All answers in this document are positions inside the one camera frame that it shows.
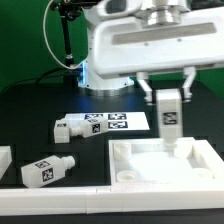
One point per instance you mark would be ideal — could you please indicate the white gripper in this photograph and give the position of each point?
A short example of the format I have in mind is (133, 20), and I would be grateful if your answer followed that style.
(124, 46)

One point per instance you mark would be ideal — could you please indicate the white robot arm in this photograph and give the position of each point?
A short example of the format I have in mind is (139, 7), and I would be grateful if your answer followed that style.
(153, 13)

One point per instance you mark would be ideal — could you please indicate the white square table top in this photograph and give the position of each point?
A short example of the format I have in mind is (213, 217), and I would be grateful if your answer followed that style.
(149, 160)

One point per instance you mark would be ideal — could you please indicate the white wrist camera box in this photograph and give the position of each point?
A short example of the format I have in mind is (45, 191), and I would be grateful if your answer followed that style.
(118, 8)

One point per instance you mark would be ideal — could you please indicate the white sheet with tags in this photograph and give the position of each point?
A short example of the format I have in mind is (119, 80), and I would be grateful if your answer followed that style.
(116, 120)

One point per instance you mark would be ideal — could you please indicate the white block at left edge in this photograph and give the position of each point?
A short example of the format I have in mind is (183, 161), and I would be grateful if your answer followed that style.
(5, 159)

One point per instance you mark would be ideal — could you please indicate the white U-shaped obstacle fence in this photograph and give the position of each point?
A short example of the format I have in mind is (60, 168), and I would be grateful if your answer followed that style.
(122, 197)

